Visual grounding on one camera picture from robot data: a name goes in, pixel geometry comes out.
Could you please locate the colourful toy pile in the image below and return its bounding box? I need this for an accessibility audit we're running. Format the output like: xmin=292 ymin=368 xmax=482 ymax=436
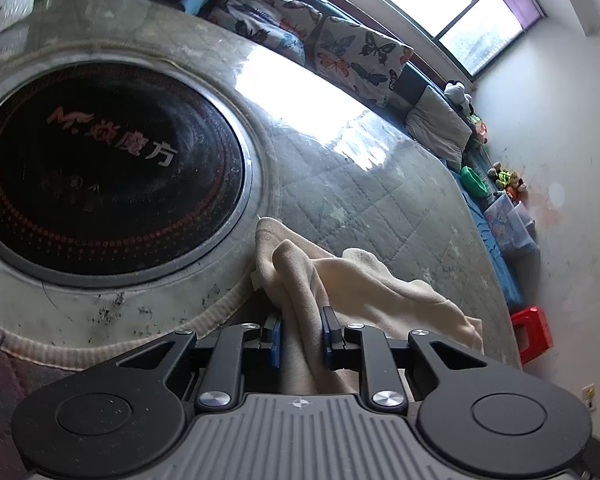
xmin=488 ymin=162 xmax=527 ymax=205

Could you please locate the left butterfly print pillow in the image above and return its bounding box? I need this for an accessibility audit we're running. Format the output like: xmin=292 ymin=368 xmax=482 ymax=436
xmin=208 ymin=0 xmax=323 ymax=65

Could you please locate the green plastic toy bowl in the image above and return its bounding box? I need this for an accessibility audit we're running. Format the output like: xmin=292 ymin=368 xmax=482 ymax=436
xmin=460 ymin=166 xmax=490 ymax=198

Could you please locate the grey white plain pillow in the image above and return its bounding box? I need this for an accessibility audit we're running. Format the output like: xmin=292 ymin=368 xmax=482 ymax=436
xmin=405 ymin=86 xmax=472 ymax=172

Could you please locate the white plush toy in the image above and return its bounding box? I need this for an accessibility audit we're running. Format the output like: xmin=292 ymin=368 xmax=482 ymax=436
xmin=444 ymin=80 xmax=474 ymax=117

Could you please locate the beige cloth garment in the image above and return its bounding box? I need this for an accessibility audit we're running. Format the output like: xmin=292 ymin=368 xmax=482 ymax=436
xmin=252 ymin=217 xmax=483 ymax=396

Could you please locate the window with frame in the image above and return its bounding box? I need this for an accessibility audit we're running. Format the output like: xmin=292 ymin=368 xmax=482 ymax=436
xmin=346 ymin=0 xmax=544 ymax=81

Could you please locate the upright butterfly print pillow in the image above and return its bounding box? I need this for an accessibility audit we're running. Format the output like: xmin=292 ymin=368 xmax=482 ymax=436
xmin=314 ymin=16 xmax=414 ymax=108

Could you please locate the round black induction cooktop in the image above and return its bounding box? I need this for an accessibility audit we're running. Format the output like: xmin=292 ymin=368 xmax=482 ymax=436
xmin=0 ymin=60 xmax=254 ymax=288

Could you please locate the far red plastic stool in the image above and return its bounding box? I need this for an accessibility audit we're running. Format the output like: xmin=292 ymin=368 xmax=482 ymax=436
xmin=510 ymin=306 xmax=554 ymax=364

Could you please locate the clear plastic storage box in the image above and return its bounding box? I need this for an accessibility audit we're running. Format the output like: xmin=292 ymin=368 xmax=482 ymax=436
xmin=484 ymin=194 xmax=538 ymax=259

